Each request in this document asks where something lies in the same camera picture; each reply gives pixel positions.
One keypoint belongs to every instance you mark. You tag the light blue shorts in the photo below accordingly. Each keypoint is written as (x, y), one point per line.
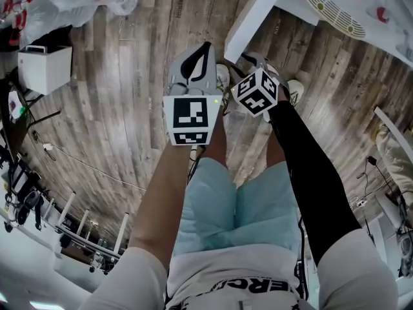
(238, 212)

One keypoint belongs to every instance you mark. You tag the person's left leg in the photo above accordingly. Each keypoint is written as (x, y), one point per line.
(219, 140)

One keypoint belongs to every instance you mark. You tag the person's left forearm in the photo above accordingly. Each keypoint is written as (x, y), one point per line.
(171, 186)

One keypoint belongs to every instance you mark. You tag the white plastic bag red print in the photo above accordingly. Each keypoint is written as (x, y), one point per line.
(390, 15)

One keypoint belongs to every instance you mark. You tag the person's right forearm black sleeve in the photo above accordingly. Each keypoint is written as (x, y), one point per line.
(309, 179)

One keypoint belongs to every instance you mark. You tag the white water dispenser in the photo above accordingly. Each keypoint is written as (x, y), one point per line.
(258, 18)

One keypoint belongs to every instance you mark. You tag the black folding stand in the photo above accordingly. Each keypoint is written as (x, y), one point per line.
(19, 115)

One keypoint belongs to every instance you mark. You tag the beige slotted drip tray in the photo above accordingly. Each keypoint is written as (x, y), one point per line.
(335, 10)

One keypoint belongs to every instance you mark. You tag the white power strip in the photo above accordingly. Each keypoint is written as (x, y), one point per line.
(359, 202)

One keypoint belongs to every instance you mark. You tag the clear plastic bags red print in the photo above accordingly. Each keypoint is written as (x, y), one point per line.
(64, 2)

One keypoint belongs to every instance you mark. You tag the person's white shoe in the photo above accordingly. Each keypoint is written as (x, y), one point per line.
(222, 76)
(296, 90)

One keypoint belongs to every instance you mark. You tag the white metal table frame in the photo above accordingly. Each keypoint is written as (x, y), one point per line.
(84, 231)

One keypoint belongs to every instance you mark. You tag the white box appliance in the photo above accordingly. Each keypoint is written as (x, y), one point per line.
(45, 69)

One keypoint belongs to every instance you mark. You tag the person's left white shoe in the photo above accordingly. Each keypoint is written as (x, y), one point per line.
(222, 76)

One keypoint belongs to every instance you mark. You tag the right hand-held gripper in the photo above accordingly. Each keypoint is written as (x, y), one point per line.
(256, 92)

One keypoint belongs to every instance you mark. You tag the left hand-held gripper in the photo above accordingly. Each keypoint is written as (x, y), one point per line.
(189, 115)

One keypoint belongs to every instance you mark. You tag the person's right white shoe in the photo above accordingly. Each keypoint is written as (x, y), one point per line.
(296, 90)

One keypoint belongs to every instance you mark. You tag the white printed shirt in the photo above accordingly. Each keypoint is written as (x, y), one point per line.
(245, 279)

